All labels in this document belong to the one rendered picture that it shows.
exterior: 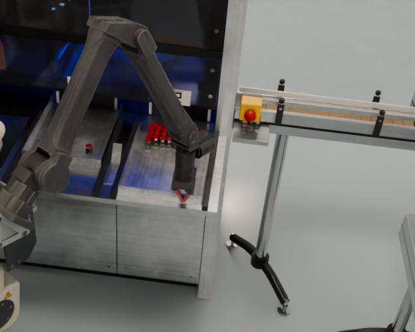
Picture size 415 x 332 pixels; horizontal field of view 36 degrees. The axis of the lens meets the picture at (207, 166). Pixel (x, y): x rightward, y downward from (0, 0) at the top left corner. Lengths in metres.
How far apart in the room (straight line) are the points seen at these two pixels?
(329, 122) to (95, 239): 1.07
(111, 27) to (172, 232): 1.29
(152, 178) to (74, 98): 0.64
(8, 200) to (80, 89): 0.30
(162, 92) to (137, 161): 0.51
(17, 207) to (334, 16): 4.23
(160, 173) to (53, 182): 0.65
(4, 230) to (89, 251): 1.27
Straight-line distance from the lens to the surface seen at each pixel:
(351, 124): 2.39
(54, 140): 1.52
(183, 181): 1.90
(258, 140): 2.29
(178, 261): 2.73
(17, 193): 1.51
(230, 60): 2.13
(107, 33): 1.50
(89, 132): 2.28
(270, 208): 2.68
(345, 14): 5.51
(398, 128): 2.43
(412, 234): 2.59
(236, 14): 2.05
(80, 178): 2.09
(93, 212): 2.62
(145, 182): 2.07
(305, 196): 3.47
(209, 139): 1.90
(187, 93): 2.21
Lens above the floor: 2.21
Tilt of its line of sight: 38 degrees down
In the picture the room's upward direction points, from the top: 6 degrees clockwise
